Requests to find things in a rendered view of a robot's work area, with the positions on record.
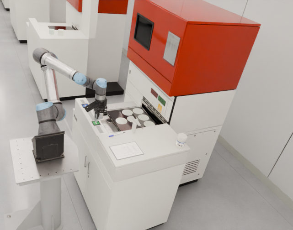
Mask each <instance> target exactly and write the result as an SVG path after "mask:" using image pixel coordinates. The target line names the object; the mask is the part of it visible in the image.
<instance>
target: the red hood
mask: <svg viewBox="0 0 293 230"><path fill-rule="evenodd" d="M260 26H261V24H260V23H257V22H255V21H252V20H250V19H247V18H245V17H242V16H240V15H238V14H235V13H233V12H230V11H228V10H225V9H223V8H220V7H218V6H216V5H213V4H210V3H208V2H206V1H203V0H134V7H133V16H132V22H131V29H130V36H129V42H128V52H127V58H129V59H130V60H131V61H132V62H133V63H134V64H135V65H136V66H137V67H138V68H139V69H140V70H141V71H142V72H143V73H145V74H146V75H147V76H148V77H149V78H150V79H151V80H152V81H153V82H154V83H155V84H156V85H157V86H158V87H160V88H161V89H162V90H163V91H164V92H165V93H166V94H167V95H168V96H169V97H173V96H180V95H188V94H199V93H207V92H215V91H223V90H231V89H236V88H237V86H238V83H239V81H240V78H241V75H242V73H243V70H244V68H245V65H246V63H247V60H248V57H249V55H250V52H251V50H252V47H253V45H254V42H255V40H256V37H257V34H258V32H259V29H260Z"/></svg>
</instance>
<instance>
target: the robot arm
mask: <svg viewBox="0 0 293 230"><path fill-rule="evenodd" d="M32 57H33V59H34V60H35V62H37V63H39V64H40V67H41V70H42V71H43V73H44V80H45V86H46V92H47V99H48V101H47V102H45V103H40V104H37V105H36V112H37V119H38V124H39V128H38V135H43V134H49V133H55V132H60V131H61V130H60V128H59V126H58V125H57V123H56V122H57V121H62V120H63V119H64V118H65V116H66V110H65V108H64V107H63V105H62V102H61V101H60V100H59V92H58V85H57V79H56V73H55V71H57V72H59V73H61V74H62V75H64V76H66V77H68V78H69V79H71V80H73V81H74V82H76V83H77V84H79V85H81V86H83V87H87V88H90V89H93V90H95V91H96V94H95V101H94V102H92V103H91V104H89V105H87V106H86V107H85V110H86V112H89V111H91V110H92V109H94V119H95V122H97V121H98V120H100V119H103V116H102V115H101V113H107V111H106V110H105V109H107V98H106V88H107V81H106V80H105V79H104V78H98V79H97V80H95V79H92V78H90V77H88V76H86V75H84V74H82V73H80V72H78V71H77V70H75V69H73V68H72V67H70V66H68V65H67V64H65V63H63V62H61V61H59V60H58V58H57V56H56V55H55V54H54V53H52V52H50V51H48V50H46V49H44V48H41V47H39V48H36V49H35V50H34V51H33V53H32Z"/></svg>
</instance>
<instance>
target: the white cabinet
mask: <svg viewBox="0 0 293 230"><path fill-rule="evenodd" d="M72 141H73V142H74V143H75V144H76V146H77V148H78V155H79V171H78V172H74V176H75V178H76V181H77V183H78V185H79V188H80V190H81V192H82V195H83V197H84V200H85V202H86V205H87V207H88V209H89V212H90V214H91V216H92V219H93V221H94V224H95V226H96V229H97V230H149V229H151V228H154V227H156V226H159V225H161V224H163V223H164V222H167V219H168V216H169V213H170V210H171V207H172V204H173V201H174V198H175V195H176V192H177V189H178V186H179V183H180V180H181V177H182V174H183V171H184V168H185V165H186V163H183V164H179V165H176V166H172V167H168V168H164V169H161V170H157V171H153V172H149V173H146V174H142V175H138V176H135V177H131V178H127V179H123V180H120V181H116V182H113V181H112V179H111V177H110V175H109V173H108V171H107V170H106V168H105V166H104V164H103V162H102V160H101V159H100V157H99V155H98V153H97V151H96V150H95V149H94V147H93V145H92V143H91V141H90V139H89V137H88V136H87V134H86V132H85V130H84V128H83V126H82V125H81V123H80V121H79V119H78V117H77V115H76V113H75V112H74V110H73V124H72Z"/></svg>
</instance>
